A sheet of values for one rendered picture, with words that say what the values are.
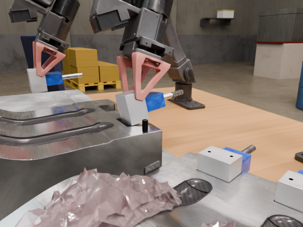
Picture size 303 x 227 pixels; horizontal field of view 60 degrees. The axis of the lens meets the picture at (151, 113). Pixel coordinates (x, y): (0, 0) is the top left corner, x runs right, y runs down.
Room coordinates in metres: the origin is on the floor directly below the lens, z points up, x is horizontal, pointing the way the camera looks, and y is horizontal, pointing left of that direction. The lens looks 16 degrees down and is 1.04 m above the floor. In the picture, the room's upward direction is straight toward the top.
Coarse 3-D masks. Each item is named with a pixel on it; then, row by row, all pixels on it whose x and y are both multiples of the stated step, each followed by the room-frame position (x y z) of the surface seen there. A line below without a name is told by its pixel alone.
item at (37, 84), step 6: (30, 72) 0.63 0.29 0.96; (36, 72) 0.63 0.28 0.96; (48, 72) 0.69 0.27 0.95; (54, 72) 0.68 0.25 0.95; (30, 78) 0.63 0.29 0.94; (36, 78) 0.63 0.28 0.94; (42, 78) 0.64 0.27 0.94; (48, 78) 0.65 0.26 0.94; (54, 78) 0.66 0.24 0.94; (60, 78) 0.66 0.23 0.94; (66, 78) 0.69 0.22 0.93; (30, 84) 0.63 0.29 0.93; (36, 84) 0.63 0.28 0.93; (42, 84) 0.64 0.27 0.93; (48, 84) 0.65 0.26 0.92; (54, 84) 0.66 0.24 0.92; (36, 90) 0.63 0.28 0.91; (42, 90) 0.64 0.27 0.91
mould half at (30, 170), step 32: (0, 128) 0.40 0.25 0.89; (32, 128) 0.44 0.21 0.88; (64, 128) 0.43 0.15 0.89; (128, 128) 0.42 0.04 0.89; (0, 160) 0.30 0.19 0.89; (32, 160) 0.31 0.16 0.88; (64, 160) 0.33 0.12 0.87; (96, 160) 0.36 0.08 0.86; (128, 160) 0.38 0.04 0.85; (160, 160) 0.41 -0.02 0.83; (0, 192) 0.29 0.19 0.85; (32, 192) 0.31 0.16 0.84
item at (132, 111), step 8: (120, 96) 0.45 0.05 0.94; (128, 96) 0.43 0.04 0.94; (152, 96) 0.46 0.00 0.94; (160, 96) 0.47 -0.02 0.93; (168, 96) 0.49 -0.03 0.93; (120, 104) 0.46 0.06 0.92; (128, 104) 0.43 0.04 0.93; (136, 104) 0.44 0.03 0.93; (144, 104) 0.45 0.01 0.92; (152, 104) 0.46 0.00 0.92; (160, 104) 0.46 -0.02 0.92; (120, 112) 0.47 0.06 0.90; (128, 112) 0.43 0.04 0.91; (136, 112) 0.44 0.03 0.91; (144, 112) 0.44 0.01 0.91; (128, 120) 0.44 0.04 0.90; (136, 120) 0.43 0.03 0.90
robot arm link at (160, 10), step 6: (132, 0) 0.51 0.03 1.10; (138, 0) 0.52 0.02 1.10; (144, 0) 0.49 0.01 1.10; (150, 0) 0.49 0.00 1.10; (156, 0) 0.48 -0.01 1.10; (162, 0) 0.49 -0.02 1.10; (168, 0) 0.49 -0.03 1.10; (138, 6) 0.53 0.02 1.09; (144, 6) 0.49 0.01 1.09; (150, 6) 0.48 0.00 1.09; (156, 6) 0.48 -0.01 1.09; (162, 6) 0.49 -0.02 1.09; (168, 6) 0.49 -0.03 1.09; (156, 12) 0.48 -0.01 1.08; (162, 12) 0.48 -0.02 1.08; (168, 12) 0.50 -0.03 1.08; (168, 18) 0.50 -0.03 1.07
